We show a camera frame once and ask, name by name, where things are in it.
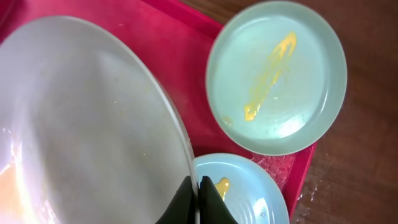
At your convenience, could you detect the light blue plate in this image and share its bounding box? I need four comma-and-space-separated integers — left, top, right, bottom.
193, 153, 289, 224

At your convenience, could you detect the white round plate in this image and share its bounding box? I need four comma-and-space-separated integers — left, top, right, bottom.
1, 16, 195, 223

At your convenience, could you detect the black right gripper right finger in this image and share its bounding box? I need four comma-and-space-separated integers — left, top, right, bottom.
198, 176, 238, 224

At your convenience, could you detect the red plastic tray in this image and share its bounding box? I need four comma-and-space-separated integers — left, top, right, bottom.
1, 0, 315, 214

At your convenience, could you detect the pale green plate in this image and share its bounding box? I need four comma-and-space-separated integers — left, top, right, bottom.
206, 1, 347, 156

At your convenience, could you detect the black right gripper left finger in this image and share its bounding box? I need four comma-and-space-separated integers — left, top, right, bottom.
155, 176, 196, 224

